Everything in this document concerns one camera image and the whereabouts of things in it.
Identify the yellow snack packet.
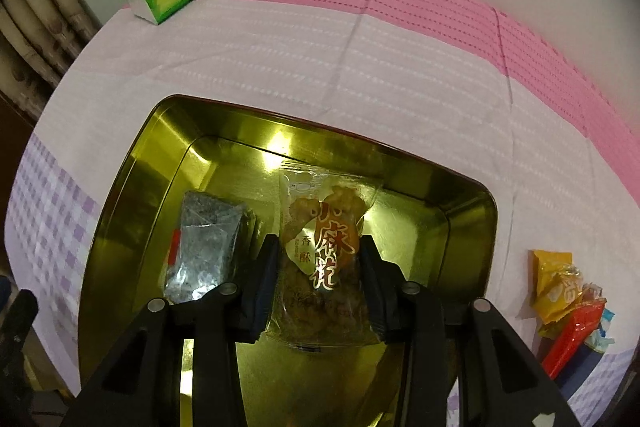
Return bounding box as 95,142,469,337
530,249,586,325

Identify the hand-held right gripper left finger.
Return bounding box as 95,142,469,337
60,234,281,427

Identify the red snack packet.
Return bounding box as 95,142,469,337
541,299,607,380

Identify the pink and purple checked tablecloth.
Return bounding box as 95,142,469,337
5,0,640,427

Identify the silver foil packet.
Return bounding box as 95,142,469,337
164,189,258,305

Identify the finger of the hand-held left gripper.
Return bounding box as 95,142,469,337
0,289,40,408

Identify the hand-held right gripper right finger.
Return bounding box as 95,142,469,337
360,234,586,427

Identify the beige patterned curtain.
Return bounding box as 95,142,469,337
0,0,103,122

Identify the brown tin box gold inside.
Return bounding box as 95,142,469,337
77,94,498,427

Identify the blue candy packet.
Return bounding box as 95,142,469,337
587,307,618,353

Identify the clear fried dough snack packet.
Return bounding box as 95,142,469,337
264,159,386,350

